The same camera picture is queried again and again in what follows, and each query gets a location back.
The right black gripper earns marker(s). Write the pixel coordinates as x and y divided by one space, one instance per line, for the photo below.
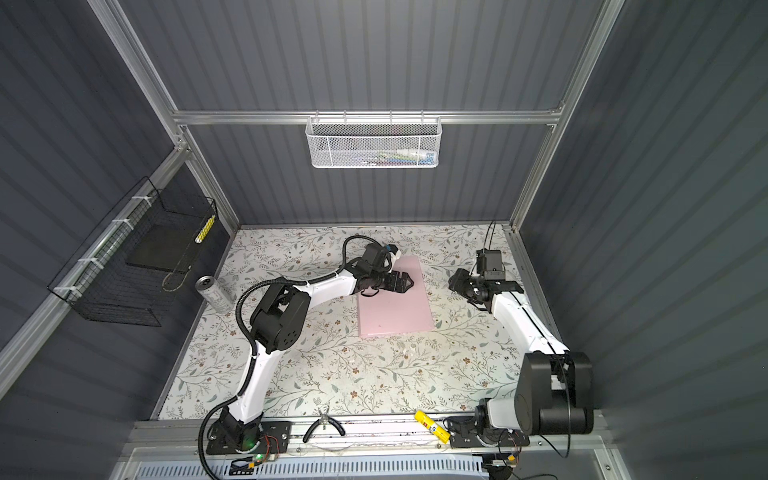
460 277

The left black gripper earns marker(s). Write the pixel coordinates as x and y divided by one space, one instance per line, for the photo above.
402 287

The pink file folder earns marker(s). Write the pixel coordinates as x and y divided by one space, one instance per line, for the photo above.
389 313

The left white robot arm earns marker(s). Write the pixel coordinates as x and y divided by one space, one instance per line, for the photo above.
271 315

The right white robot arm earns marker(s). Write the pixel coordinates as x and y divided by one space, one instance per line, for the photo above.
554 391

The floral table mat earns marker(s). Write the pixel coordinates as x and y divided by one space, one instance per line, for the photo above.
467 356

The yellow glue tube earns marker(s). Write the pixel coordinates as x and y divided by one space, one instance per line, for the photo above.
432 426

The silver metal can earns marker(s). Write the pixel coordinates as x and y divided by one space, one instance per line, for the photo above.
215 294

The yellow marker in basket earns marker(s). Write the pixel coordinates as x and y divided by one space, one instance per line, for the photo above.
205 229

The white wire mesh basket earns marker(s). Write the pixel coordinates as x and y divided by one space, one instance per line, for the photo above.
376 145

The black handled pliers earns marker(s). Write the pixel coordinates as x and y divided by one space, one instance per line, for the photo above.
323 421

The white perforated cable tray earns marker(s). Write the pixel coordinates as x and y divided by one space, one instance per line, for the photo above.
358 467

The black wire mesh basket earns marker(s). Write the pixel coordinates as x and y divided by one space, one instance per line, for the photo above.
131 272

